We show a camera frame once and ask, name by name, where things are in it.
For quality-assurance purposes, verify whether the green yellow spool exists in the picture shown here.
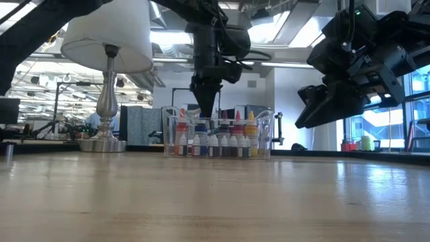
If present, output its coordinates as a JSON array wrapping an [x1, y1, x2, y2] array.
[[361, 135, 375, 152]]

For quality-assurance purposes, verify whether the clear plastic bin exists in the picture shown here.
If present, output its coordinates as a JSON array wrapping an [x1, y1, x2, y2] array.
[[161, 106, 275, 160]]

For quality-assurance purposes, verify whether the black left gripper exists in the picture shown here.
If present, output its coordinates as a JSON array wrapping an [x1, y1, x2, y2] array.
[[186, 22, 251, 118]]

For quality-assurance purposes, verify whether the person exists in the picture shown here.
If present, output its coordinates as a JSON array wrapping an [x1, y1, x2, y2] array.
[[85, 112, 120, 132]]

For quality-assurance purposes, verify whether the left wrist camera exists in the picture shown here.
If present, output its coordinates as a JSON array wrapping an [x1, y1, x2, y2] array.
[[220, 60, 243, 85]]

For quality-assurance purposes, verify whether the blue food coloring bottle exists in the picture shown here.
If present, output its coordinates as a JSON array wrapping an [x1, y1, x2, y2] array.
[[193, 116, 209, 157]]

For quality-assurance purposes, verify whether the black metal stand frame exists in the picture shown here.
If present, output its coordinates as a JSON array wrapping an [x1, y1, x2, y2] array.
[[52, 80, 103, 135]]

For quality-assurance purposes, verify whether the orange food coloring bottle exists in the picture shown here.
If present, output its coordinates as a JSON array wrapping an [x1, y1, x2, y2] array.
[[174, 108, 189, 156]]

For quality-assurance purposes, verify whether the pink food coloring bottle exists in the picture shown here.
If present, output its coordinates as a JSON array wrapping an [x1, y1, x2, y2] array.
[[231, 110, 245, 139]]

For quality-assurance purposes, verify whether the black aluminium table frame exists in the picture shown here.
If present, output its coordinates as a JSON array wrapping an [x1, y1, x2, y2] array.
[[0, 143, 430, 166]]

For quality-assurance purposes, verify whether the black computer monitor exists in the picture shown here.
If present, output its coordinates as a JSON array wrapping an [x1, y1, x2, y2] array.
[[0, 97, 22, 126]]

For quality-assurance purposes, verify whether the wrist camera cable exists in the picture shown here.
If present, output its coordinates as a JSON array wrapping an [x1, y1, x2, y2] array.
[[240, 49, 272, 72], [335, 0, 357, 45]]

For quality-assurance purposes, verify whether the grey metal post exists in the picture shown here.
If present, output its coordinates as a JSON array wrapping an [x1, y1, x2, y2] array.
[[4, 142, 15, 165]]

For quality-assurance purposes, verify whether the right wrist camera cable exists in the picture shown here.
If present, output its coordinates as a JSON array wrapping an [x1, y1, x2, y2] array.
[[335, 0, 357, 45]]

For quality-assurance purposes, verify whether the grey partition panel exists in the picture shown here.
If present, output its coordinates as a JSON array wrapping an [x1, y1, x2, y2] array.
[[120, 105, 163, 147]]

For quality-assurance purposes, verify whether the purple food coloring bottle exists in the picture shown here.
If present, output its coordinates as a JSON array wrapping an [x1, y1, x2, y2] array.
[[218, 110, 232, 157]]

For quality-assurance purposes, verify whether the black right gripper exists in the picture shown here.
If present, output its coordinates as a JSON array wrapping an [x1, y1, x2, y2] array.
[[294, 5, 418, 129]]

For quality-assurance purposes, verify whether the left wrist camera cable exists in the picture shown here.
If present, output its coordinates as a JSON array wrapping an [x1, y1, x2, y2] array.
[[240, 49, 272, 72]]

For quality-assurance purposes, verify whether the white shade table lamp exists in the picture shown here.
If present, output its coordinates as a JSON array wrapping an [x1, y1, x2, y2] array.
[[60, 0, 155, 153]]

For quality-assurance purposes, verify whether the yellow food coloring bottle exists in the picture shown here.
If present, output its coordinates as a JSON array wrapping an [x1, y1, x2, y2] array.
[[244, 110, 259, 157]]

